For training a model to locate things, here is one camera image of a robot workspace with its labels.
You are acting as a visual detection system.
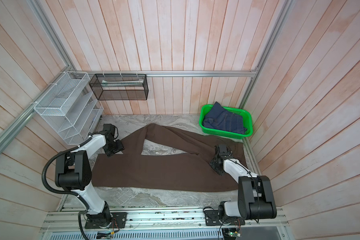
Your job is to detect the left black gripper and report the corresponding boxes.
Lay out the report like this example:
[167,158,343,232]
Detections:
[103,139,125,157]

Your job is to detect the brown corduroy trousers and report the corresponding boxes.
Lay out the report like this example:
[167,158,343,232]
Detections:
[92,124,246,192]

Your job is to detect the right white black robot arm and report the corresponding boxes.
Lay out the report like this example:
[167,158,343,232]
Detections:
[210,145,277,224]

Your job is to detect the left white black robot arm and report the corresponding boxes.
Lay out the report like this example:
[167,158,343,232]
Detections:
[42,124,125,228]

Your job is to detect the blue denim jeans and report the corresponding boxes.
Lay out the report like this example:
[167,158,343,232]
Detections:
[202,102,247,135]

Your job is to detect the green plastic basket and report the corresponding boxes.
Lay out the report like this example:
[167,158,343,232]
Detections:
[199,102,253,140]

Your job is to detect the white wire mesh shelf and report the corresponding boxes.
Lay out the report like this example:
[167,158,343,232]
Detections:
[34,72,104,145]

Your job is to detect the black wire mesh basket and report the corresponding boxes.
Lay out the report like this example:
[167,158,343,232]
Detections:
[89,73,149,101]

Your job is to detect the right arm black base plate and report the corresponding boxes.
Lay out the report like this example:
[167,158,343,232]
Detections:
[203,208,245,227]

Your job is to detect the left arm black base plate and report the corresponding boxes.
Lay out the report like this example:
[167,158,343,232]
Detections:
[85,212,128,229]

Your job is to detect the horizontal aluminium wall rail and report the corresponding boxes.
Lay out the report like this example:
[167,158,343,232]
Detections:
[87,70,257,78]

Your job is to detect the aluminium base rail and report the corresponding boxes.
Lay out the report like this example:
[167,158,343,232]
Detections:
[38,206,290,240]

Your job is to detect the left aluminium frame rail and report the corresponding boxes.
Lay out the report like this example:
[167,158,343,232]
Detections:
[0,1,76,154]

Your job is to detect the aluminium frame rail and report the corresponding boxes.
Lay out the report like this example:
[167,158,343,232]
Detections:
[239,1,296,109]
[0,1,76,154]

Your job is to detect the right aluminium frame rail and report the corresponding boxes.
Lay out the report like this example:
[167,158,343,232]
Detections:
[239,1,296,109]

